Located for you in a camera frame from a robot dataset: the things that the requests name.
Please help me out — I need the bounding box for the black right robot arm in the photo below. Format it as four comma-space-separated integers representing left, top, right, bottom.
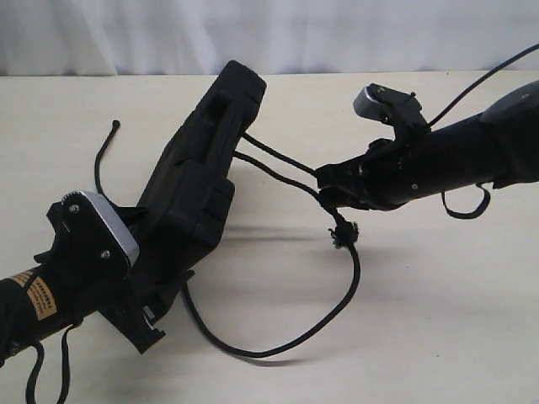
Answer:
315, 82, 538, 211

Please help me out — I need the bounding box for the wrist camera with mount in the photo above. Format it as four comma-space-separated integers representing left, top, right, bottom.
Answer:
353, 83, 430, 144
47, 190, 139, 279

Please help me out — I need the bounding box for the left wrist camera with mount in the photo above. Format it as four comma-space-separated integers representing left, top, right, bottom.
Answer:
47, 190, 139, 279

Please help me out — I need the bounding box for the black cord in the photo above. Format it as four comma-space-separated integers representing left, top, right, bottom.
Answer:
92, 120, 362, 359

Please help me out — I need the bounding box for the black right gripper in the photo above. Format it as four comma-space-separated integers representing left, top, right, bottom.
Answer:
315, 135, 434, 210

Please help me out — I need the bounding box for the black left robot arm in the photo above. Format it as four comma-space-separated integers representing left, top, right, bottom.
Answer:
1, 193, 204, 359

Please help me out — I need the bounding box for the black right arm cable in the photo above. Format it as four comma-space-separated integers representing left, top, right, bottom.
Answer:
429, 41, 539, 127

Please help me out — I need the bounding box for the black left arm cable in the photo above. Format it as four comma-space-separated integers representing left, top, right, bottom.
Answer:
23, 319, 83, 404

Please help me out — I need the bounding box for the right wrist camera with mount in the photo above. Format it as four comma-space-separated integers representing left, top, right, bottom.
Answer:
353, 83, 430, 144

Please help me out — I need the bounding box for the white curtain backdrop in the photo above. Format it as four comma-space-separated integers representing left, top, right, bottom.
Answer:
1, 1, 538, 76

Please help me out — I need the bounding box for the black plastic carrying case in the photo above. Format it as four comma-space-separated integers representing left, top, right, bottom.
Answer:
131, 60, 266, 317

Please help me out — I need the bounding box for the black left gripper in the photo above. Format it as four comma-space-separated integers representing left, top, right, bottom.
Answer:
41, 205, 195, 354

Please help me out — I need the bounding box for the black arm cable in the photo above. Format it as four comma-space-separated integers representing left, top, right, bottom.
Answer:
23, 319, 83, 404
429, 41, 539, 127

